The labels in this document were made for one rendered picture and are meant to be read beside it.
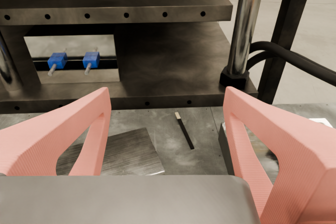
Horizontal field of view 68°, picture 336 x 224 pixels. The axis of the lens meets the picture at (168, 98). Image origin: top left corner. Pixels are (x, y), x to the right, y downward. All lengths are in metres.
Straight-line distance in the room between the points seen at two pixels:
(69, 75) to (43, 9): 0.22
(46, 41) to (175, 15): 0.41
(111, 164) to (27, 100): 0.50
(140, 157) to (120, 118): 0.26
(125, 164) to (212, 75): 0.56
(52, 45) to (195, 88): 0.47
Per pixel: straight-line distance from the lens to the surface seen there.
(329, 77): 0.81
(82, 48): 0.84
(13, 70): 0.94
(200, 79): 0.89
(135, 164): 0.46
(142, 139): 0.50
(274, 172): 0.46
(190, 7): 0.79
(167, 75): 0.91
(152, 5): 0.78
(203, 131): 0.67
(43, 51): 0.89
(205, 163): 0.60
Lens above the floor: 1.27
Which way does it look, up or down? 38 degrees down
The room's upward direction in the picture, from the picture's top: straight up
